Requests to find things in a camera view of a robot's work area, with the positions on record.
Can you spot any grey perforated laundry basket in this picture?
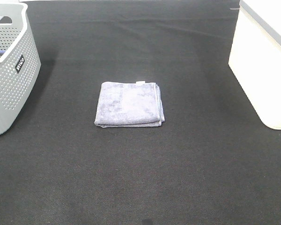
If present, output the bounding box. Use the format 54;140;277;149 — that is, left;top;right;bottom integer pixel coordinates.
0;2;41;135

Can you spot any black table mat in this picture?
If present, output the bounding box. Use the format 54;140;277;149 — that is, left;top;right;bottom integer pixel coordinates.
0;0;281;225

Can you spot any white storage bin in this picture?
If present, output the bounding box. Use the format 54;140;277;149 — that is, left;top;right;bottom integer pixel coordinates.
228;0;281;130

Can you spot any lavender towel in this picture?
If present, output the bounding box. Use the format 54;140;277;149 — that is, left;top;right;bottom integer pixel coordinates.
94;81;165;128

